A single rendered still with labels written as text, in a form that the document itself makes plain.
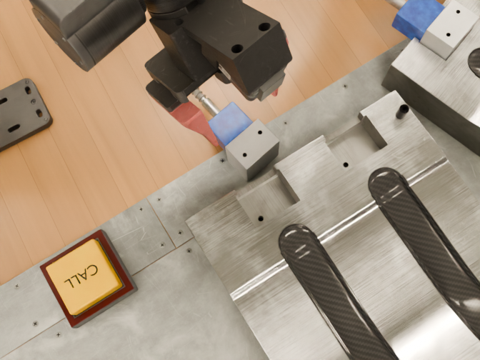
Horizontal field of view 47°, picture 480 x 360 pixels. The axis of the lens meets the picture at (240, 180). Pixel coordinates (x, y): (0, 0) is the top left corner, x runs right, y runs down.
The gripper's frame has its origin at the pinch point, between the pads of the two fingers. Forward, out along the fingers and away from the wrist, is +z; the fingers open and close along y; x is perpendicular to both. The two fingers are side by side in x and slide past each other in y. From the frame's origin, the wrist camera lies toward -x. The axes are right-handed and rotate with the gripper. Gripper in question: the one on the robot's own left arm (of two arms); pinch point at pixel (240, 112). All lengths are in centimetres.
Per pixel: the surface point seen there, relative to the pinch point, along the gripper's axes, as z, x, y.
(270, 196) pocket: 8.7, -3.6, -2.5
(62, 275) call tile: 6.8, 5.4, -24.6
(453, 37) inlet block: 7.3, -4.8, 24.1
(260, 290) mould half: 9.8, -10.6, -9.9
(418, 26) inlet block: 6.6, -0.9, 23.0
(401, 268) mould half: 13.7, -17.1, 1.9
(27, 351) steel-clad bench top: 11.4, 4.5, -33.3
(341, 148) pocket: 9.3, -4.6, 6.8
